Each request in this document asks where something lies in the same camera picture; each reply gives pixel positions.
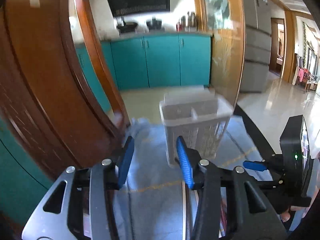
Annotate teal lower kitchen cabinets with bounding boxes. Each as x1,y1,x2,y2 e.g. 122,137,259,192
75,33,213,113

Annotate right hand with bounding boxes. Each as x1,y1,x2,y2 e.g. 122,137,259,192
280,210,291,223

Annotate black tracker box on gripper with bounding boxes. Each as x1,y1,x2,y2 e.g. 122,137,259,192
279,115,310,196

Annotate grey plastic utensil holder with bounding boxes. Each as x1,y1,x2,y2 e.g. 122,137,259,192
159,88,234,167

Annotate blue checked tablecloth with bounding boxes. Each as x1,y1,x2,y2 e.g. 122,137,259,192
113,115,262,239

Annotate carved wooden chair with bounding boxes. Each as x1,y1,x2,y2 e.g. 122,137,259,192
1,0,130,190

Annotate black wok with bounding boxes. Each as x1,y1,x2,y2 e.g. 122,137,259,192
116,17,138,34

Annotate black cooking pot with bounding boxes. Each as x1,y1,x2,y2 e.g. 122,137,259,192
146,17,162,31

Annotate grey refrigerator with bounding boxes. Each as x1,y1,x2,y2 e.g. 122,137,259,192
240,0,271,93

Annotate glass sliding door wooden frame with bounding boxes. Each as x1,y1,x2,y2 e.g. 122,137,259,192
195,0,246,106

